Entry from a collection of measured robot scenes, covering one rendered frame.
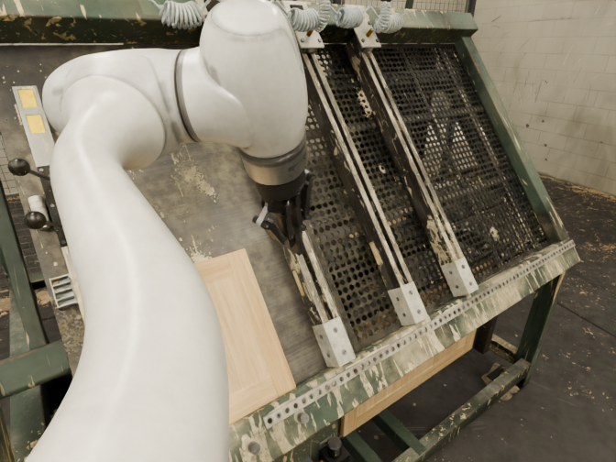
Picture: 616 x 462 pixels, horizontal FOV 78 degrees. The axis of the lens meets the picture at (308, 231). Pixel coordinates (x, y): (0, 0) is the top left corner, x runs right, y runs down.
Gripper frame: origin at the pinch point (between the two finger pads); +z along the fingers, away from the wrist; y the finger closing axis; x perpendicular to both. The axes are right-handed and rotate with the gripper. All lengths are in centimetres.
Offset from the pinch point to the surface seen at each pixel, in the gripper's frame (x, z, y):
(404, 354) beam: -24, 63, 13
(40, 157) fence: 65, 1, -16
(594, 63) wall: -28, 254, 517
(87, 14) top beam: 83, -12, 19
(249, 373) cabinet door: 4.6, 42.6, -20.9
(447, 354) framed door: -39, 140, 49
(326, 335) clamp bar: -5.1, 45.8, -0.1
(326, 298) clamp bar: 0.7, 43.4, 8.0
